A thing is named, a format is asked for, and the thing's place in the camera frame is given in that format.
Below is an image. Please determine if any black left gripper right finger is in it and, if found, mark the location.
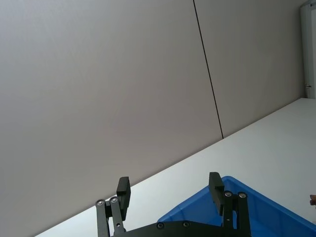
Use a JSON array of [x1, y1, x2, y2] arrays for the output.
[[208, 171, 251, 235]]

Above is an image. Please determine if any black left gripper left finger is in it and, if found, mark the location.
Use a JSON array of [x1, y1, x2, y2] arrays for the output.
[[95, 176, 132, 237]]

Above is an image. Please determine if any blue plastic bin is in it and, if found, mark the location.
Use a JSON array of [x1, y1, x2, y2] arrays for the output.
[[157, 175, 316, 237]]

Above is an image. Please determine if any pale grey door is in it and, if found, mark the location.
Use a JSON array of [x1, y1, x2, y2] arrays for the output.
[[299, 0, 316, 99]]

